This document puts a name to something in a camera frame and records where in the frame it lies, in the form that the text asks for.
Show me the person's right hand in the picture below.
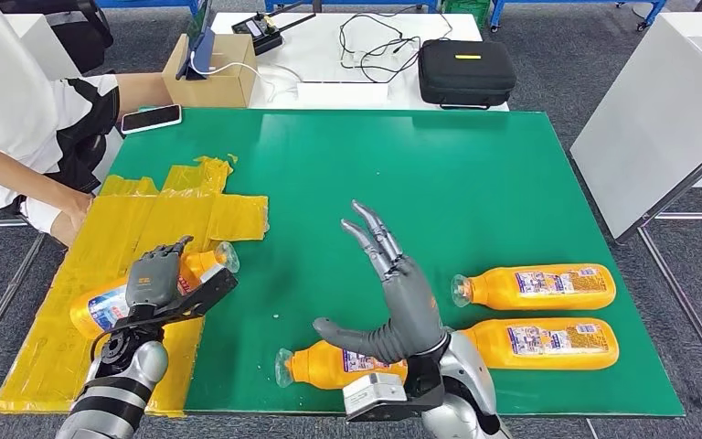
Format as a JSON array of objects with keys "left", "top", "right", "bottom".
[{"left": 58, "top": 188, "right": 95, "bottom": 232}]

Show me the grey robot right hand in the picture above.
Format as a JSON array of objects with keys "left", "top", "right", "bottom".
[{"left": 313, "top": 199, "right": 449, "bottom": 365}]

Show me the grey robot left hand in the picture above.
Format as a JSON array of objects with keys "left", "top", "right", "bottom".
[{"left": 123, "top": 234, "right": 195, "bottom": 310}]

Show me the orange detergent bottle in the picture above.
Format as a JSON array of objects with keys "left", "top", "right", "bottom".
[
  {"left": 451, "top": 263, "right": 617, "bottom": 312},
  {"left": 274, "top": 337, "right": 413, "bottom": 391},
  {"left": 69, "top": 241, "right": 241, "bottom": 340},
  {"left": 456, "top": 317, "right": 621, "bottom": 372}
]

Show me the yellow taped sheet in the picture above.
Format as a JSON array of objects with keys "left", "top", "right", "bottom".
[{"left": 0, "top": 155, "right": 271, "bottom": 419}]

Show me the smartphone with white edge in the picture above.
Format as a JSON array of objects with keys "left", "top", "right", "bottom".
[{"left": 119, "top": 103, "right": 183, "bottom": 135}]

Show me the green table board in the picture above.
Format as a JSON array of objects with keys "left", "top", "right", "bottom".
[{"left": 107, "top": 107, "right": 686, "bottom": 419}]

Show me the person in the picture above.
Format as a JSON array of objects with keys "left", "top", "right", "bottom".
[{"left": 0, "top": 0, "right": 174, "bottom": 250}]

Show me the cardboard box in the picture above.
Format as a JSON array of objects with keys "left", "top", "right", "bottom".
[{"left": 162, "top": 33, "right": 259, "bottom": 109}]

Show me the tablet in blue case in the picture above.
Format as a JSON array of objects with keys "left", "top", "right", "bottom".
[{"left": 175, "top": 0, "right": 216, "bottom": 81}]

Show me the white power strip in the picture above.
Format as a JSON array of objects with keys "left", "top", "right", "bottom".
[{"left": 296, "top": 81, "right": 390, "bottom": 111}]

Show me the black carrying case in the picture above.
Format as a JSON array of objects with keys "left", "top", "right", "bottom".
[{"left": 417, "top": 38, "right": 517, "bottom": 112}]

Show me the black remote controller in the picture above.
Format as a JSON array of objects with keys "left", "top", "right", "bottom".
[{"left": 230, "top": 10, "right": 317, "bottom": 57}]

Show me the white desk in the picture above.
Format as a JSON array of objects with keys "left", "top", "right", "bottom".
[{"left": 210, "top": 10, "right": 512, "bottom": 113}]

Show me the green plastic crate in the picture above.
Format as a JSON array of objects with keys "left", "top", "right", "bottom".
[{"left": 441, "top": 0, "right": 493, "bottom": 28}]

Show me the large white table panel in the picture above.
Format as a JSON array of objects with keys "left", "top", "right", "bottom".
[{"left": 570, "top": 12, "right": 702, "bottom": 241}]

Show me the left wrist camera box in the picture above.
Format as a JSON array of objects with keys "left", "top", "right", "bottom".
[{"left": 144, "top": 266, "right": 239, "bottom": 328}]

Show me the white charging cable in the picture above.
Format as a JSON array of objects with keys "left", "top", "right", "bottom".
[{"left": 190, "top": 51, "right": 303, "bottom": 104}]

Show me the blue metal frame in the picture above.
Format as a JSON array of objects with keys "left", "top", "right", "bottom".
[
  {"left": 95, "top": 0, "right": 204, "bottom": 16},
  {"left": 488, "top": 0, "right": 670, "bottom": 33},
  {"left": 264, "top": 0, "right": 440, "bottom": 14}
]

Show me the black cable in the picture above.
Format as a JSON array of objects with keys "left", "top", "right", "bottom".
[{"left": 338, "top": 5, "right": 454, "bottom": 85}]

